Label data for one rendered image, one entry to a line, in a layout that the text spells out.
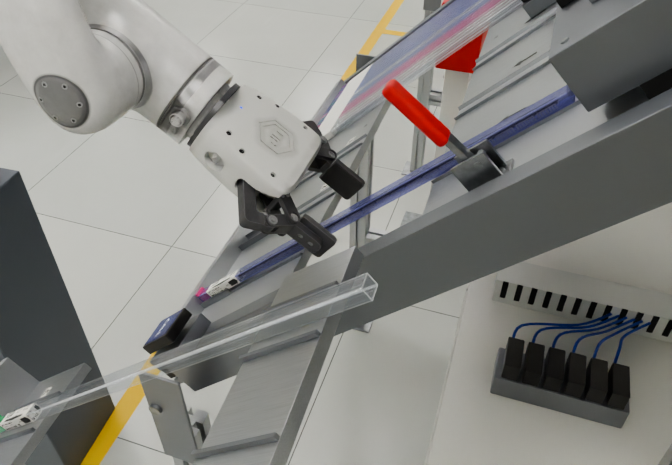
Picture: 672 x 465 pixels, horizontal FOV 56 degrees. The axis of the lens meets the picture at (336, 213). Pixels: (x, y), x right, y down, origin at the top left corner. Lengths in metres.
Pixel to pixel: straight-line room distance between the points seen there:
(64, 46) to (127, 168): 1.84
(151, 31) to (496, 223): 0.34
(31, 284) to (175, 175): 1.11
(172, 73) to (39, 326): 0.80
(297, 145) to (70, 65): 0.21
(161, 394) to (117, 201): 1.52
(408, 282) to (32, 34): 0.34
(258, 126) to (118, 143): 1.92
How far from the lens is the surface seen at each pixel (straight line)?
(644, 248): 1.13
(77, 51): 0.53
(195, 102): 0.58
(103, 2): 0.60
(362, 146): 0.83
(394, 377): 1.61
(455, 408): 0.84
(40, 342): 1.32
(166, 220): 2.08
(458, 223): 0.46
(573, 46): 0.43
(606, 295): 0.96
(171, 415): 0.76
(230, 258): 0.86
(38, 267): 1.25
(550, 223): 0.45
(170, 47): 0.59
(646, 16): 0.42
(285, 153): 0.59
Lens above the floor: 1.32
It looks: 40 degrees down
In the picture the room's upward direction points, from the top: straight up
